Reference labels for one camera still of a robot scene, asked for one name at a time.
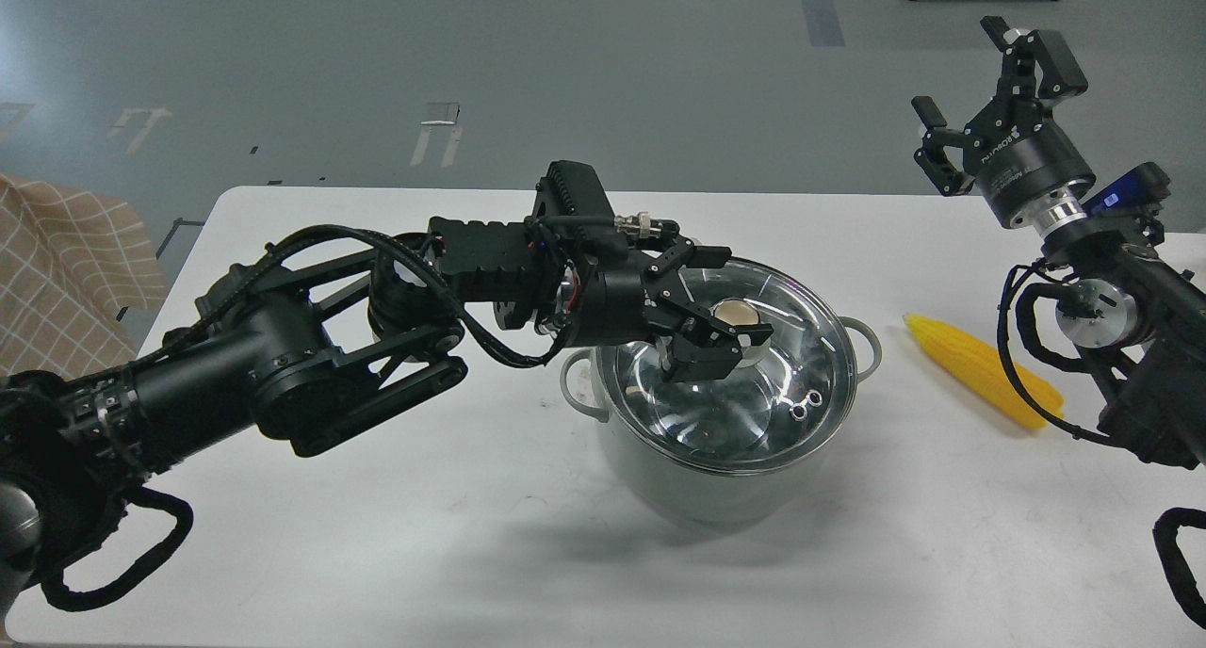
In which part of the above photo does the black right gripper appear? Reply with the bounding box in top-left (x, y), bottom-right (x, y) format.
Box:
top-left (911, 14), bottom-right (1097, 228)

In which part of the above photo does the beige checkered cloth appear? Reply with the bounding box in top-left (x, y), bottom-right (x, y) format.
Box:
top-left (1, 175), bottom-right (168, 379)

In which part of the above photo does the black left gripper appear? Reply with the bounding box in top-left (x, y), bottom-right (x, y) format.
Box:
top-left (569, 241), bottom-right (774, 383)

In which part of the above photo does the glass pot lid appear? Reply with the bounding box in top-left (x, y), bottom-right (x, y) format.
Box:
top-left (590, 258), bottom-right (882, 475)

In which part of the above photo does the yellow corn cob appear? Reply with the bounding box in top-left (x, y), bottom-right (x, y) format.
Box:
top-left (902, 313), bottom-right (1050, 430)

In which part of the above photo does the grey steel cooking pot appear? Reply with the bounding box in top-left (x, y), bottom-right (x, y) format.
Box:
top-left (560, 258), bottom-right (883, 529)

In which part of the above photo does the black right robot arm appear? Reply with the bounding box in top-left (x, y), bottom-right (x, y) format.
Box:
top-left (912, 16), bottom-right (1205, 469)

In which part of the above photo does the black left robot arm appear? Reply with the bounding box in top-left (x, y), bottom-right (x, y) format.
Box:
top-left (1, 160), bottom-right (773, 612)

